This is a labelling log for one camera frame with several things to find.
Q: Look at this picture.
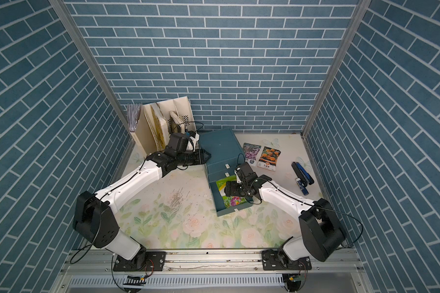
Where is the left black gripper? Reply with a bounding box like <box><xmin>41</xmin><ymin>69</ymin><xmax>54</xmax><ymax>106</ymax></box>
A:
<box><xmin>175</xmin><ymin>148</ymin><xmax>212</xmax><ymax>167</ymax></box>

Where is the green flower seed bag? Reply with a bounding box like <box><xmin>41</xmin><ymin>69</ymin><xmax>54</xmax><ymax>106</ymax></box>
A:
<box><xmin>216</xmin><ymin>175</ymin><xmax>247</xmax><ymax>208</ymax></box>

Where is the teal three-drawer cabinet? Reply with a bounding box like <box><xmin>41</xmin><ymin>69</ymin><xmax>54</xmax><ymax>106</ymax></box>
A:
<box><xmin>199</xmin><ymin>129</ymin><xmax>252</xmax><ymax>217</ymax></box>

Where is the purple flower seed bag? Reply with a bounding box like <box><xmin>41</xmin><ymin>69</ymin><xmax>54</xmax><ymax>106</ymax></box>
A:
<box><xmin>243</xmin><ymin>143</ymin><xmax>262</xmax><ymax>166</ymax></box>

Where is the orange flower seed bag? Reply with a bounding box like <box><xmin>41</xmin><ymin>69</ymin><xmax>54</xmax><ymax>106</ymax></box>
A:
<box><xmin>257</xmin><ymin>146</ymin><xmax>281</xmax><ymax>172</ymax></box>

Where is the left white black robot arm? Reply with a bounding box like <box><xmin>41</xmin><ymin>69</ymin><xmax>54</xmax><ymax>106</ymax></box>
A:
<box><xmin>73</xmin><ymin>131</ymin><xmax>211</xmax><ymax>267</ymax></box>

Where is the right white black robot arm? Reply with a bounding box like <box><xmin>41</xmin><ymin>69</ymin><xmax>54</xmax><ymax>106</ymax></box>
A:
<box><xmin>224</xmin><ymin>162</ymin><xmax>347</xmax><ymax>270</ymax></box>

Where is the dark sunflower cover book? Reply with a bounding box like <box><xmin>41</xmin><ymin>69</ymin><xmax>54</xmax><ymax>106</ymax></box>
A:
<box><xmin>169</xmin><ymin>111</ymin><xmax>186</xmax><ymax>134</ymax></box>

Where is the yellow cover book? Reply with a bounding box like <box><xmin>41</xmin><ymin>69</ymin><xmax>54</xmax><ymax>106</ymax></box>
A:
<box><xmin>149</xmin><ymin>103</ymin><xmax>170</xmax><ymax>151</ymax></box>

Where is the white file organizer rack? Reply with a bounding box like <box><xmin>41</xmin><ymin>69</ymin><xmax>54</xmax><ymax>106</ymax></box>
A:
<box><xmin>130</xmin><ymin>96</ymin><xmax>198</xmax><ymax>156</ymax></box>

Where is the floral table mat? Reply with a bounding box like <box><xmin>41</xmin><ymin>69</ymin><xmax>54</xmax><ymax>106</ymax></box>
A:
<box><xmin>116</xmin><ymin>133</ymin><xmax>324</xmax><ymax>249</ymax></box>

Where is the black stapler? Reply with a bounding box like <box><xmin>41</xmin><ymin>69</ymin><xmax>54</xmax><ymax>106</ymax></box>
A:
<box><xmin>291</xmin><ymin>162</ymin><xmax>309</xmax><ymax>187</ymax></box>

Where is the small blue white tube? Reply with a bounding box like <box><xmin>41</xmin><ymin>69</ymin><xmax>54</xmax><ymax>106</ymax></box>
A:
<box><xmin>296</xmin><ymin>178</ymin><xmax>309</xmax><ymax>196</ymax></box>

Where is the blue stapler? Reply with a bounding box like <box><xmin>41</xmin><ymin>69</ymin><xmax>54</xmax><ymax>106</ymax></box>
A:
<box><xmin>295</xmin><ymin>162</ymin><xmax>315</xmax><ymax>185</ymax></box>

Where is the purple striped folder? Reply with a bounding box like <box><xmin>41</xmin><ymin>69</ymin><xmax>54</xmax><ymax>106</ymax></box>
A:
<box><xmin>127</xmin><ymin>104</ymin><xmax>142</xmax><ymax>133</ymax></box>

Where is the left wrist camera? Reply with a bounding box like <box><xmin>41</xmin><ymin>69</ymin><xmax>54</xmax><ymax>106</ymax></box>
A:
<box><xmin>186</xmin><ymin>131</ymin><xmax>200</xmax><ymax>150</ymax></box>

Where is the aluminium mounting rail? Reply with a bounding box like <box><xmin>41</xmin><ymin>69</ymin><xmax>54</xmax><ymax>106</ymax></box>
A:
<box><xmin>61</xmin><ymin>249</ymin><xmax>364</xmax><ymax>275</ymax></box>

